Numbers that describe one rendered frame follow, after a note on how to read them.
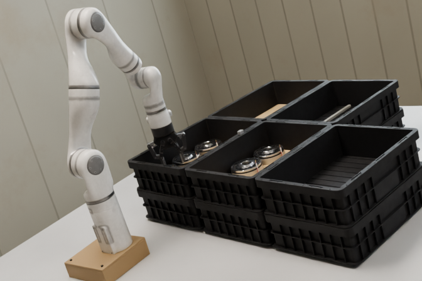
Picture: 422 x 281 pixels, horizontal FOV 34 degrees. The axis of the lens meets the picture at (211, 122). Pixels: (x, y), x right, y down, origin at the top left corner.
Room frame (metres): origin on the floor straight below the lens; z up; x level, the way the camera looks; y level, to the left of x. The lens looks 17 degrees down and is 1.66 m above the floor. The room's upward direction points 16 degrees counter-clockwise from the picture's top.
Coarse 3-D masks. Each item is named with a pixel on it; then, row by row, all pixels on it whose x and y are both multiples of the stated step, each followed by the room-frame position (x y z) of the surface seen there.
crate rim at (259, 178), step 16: (352, 128) 1.96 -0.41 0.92; (368, 128) 1.92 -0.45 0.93; (384, 128) 1.87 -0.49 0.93; (400, 128) 1.84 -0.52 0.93; (304, 144) 1.92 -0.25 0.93; (400, 144) 1.73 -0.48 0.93; (384, 160) 1.67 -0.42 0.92; (256, 176) 1.78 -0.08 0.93; (368, 176) 1.62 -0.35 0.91; (304, 192) 1.63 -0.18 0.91; (320, 192) 1.59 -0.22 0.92; (336, 192) 1.55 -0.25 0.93
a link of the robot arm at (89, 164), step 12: (84, 156) 1.92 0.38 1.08; (96, 156) 1.93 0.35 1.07; (72, 168) 1.94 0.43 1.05; (84, 168) 1.91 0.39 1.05; (96, 168) 1.92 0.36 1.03; (108, 168) 1.96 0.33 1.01; (84, 180) 1.91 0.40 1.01; (96, 180) 1.92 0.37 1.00; (108, 180) 1.94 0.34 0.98; (96, 192) 1.91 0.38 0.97; (108, 192) 1.93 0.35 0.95
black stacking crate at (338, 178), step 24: (312, 144) 1.93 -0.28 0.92; (336, 144) 2.00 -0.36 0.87; (360, 144) 1.95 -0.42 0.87; (384, 144) 1.88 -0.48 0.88; (288, 168) 1.85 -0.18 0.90; (312, 168) 1.91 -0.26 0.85; (336, 168) 1.92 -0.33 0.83; (360, 168) 1.87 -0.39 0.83; (384, 168) 1.69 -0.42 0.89; (408, 168) 1.75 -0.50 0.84; (264, 192) 1.76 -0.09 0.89; (288, 192) 1.69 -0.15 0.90; (360, 192) 1.61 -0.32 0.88; (384, 192) 1.66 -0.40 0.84; (288, 216) 1.70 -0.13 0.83; (312, 216) 1.64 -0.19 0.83; (336, 216) 1.58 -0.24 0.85; (360, 216) 1.59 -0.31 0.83
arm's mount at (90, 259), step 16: (96, 240) 2.05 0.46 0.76; (144, 240) 1.96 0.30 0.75; (80, 256) 1.97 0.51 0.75; (96, 256) 1.93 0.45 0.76; (112, 256) 1.90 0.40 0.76; (128, 256) 1.91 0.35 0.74; (144, 256) 1.95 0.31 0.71; (80, 272) 1.91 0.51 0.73; (96, 272) 1.85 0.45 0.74; (112, 272) 1.85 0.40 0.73
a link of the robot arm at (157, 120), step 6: (156, 114) 2.20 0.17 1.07; (162, 114) 2.20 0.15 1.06; (168, 114) 2.22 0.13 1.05; (150, 120) 2.21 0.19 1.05; (156, 120) 2.20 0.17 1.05; (162, 120) 2.20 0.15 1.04; (168, 120) 2.21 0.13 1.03; (150, 126) 2.22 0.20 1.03; (156, 126) 2.20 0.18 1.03; (162, 126) 2.20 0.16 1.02
